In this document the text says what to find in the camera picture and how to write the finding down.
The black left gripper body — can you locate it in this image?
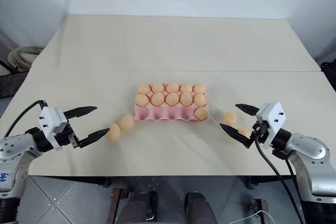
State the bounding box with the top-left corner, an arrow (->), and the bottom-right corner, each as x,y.
55,119 -> 81,150

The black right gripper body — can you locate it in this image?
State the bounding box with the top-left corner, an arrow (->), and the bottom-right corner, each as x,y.
246,120 -> 270,150

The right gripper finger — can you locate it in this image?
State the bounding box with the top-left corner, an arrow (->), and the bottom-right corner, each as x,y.
219,123 -> 253,150
235,103 -> 260,116

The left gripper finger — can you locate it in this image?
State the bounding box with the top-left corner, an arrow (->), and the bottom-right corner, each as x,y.
64,105 -> 98,119
78,127 -> 111,148

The pink egg tray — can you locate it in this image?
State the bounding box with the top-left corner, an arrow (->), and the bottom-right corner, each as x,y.
133,84 -> 211,123

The black table clamp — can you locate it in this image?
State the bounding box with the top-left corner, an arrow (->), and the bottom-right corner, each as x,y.
88,176 -> 111,188
245,176 -> 264,189

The beige rolled material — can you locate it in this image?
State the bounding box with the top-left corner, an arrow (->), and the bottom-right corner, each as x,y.
7,45 -> 44,73

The dark rounded shape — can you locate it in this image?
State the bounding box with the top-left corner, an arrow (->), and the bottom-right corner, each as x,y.
184,191 -> 217,224
117,191 -> 159,224

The black equipment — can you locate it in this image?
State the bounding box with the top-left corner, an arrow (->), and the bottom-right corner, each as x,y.
319,60 -> 336,84

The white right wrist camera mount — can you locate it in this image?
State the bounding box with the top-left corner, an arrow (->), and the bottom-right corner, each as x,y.
255,101 -> 286,149

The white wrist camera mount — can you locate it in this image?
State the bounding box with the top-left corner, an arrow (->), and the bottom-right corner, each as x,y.
255,101 -> 286,149
38,106 -> 70,149

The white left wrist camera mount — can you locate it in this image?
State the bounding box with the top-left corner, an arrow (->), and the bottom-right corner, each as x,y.
38,106 -> 70,149

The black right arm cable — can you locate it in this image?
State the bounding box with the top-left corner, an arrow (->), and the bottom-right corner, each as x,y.
252,129 -> 307,224

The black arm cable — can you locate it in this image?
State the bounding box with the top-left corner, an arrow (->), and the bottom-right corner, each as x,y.
252,129 -> 307,224
3,100 -> 46,138

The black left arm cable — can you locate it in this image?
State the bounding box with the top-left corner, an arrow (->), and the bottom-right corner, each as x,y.
3,100 -> 46,138

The rusty brown bracket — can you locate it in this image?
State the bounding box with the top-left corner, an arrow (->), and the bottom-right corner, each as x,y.
252,198 -> 269,224
111,188 -> 127,224

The dark metal frame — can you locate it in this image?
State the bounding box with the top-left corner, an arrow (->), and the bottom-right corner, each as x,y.
0,31 -> 19,99

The thin white cable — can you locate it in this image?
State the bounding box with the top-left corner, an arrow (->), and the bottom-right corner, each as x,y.
230,209 -> 269,224

